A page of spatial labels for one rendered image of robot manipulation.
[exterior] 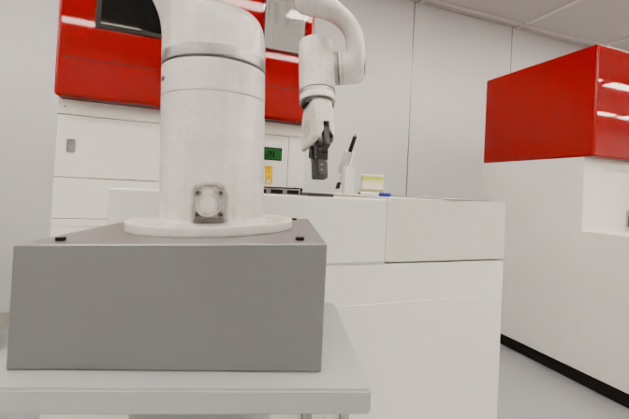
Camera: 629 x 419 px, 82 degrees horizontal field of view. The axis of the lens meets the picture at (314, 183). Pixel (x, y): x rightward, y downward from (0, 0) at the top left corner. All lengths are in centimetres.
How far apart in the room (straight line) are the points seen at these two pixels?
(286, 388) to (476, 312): 76
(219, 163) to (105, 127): 99
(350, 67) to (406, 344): 64
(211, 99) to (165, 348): 24
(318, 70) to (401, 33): 282
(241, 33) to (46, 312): 32
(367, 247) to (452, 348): 34
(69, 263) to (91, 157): 101
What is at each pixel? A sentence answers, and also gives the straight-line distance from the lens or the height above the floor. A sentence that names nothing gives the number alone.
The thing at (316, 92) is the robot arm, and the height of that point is 119.
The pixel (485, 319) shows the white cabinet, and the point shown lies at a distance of 105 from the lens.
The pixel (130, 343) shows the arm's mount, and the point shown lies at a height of 84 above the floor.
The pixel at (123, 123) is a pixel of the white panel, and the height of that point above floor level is 116.
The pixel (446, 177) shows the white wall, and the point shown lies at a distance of 367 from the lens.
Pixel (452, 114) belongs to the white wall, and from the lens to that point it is 378.
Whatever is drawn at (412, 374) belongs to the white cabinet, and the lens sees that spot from 96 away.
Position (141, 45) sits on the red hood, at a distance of 135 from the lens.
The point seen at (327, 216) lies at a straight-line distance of 76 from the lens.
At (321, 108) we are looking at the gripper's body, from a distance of 79.
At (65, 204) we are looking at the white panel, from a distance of 137.
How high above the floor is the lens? 98
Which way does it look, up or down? 1 degrees up
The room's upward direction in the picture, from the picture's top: 3 degrees clockwise
